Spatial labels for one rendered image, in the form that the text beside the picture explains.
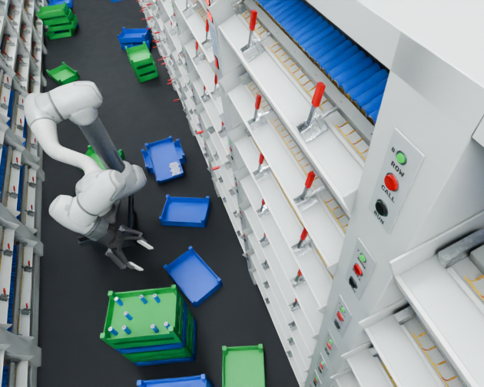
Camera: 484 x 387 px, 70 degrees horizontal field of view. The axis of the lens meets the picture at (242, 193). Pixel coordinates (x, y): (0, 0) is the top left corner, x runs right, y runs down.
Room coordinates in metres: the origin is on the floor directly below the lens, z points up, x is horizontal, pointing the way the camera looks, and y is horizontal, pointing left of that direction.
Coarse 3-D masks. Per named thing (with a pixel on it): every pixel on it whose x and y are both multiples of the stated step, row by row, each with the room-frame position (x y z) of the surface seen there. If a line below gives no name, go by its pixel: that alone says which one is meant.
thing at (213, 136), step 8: (200, 104) 1.53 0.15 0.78; (200, 112) 1.52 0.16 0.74; (208, 120) 1.44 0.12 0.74; (216, 136) 1.31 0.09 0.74; (216, 144) 1.26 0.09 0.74; (224, 152) 1.19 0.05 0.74; (224, 160) 1.14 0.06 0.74; (224, 168) 1.09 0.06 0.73; (232, 176) 1.04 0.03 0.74; (232, 184) 0.99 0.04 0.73
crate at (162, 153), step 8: (152, 144) 1.98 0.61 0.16; (160, 144) 2.00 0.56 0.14; (168, 144) 2.00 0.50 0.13; (152, 152) 1.95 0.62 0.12; (160, 152) 1.95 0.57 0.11; (168, 152) 1.94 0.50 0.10; (176, 152) 1.90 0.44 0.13; (152, 160) 1.89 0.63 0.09; (160, 160) 1.89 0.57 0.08; (168, 160) 1.88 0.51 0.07; (176, 160) 1.88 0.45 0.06; (160, 168) 1.83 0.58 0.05; (168, 168) 1.83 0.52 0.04; (160, 176) 1.78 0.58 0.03; (168, 176) 1.78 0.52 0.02; (176, 176) 1.74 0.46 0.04
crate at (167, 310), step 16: (160, 288) 0.69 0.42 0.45; (176, 288) 0.67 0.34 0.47; (112, 304) 0.66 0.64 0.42; (128, 304) 0.65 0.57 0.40; (144, 304) 0.64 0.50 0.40; (160, 304) 0.63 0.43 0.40; (176, 304) 0.60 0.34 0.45; (112, 320) 0.59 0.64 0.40; (128, 320) 0.58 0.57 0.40; (144, 320) 0.57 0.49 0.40; (160, 320) 0.56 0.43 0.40; (176, 320) 0.54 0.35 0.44; (112, 336) 0.52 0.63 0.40; (128, 336) 0.49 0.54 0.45; (144, 336) 0.49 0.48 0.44; (160, 336) 0.49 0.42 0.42; (176, 336) 0.48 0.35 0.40
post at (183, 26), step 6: (174, 6) 1.54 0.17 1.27; (180, 12) 1.53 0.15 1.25; (180, 18) 1.53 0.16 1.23; (180, 24) 1.53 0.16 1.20; (186, 24) 1.53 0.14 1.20; (180, 30) 1.54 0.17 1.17; (186, 54) 1.53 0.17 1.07; (186, 66) 1.61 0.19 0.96; (192, 66) 1.53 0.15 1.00; (192, 84) 1.54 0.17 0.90; (198, 96) 1.53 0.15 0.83; (198, 102) 1.53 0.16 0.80; (204, 126) 1.53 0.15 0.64; (210, 150) 1.53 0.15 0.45; (210, 162) 1.54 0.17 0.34; (210, 168) 1.61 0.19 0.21; (216, 186) 1.53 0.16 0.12; (216, 192) 1.57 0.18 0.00
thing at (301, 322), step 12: (240, 204) 0.84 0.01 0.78; (252, 216) 0.80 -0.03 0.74; (252, 228) 0.75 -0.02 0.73; (264, 240) 0.67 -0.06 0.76; (264, 252) 0.64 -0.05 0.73; (276, 264) 0.58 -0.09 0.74; (276, 276) 0.53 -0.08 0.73; (288, 288) 0.48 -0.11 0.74; (288, 300) 0.44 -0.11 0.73; (300, 312) 0.40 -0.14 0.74; (300, 324) 0.36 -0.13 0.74; (312, 348) 0.28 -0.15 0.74
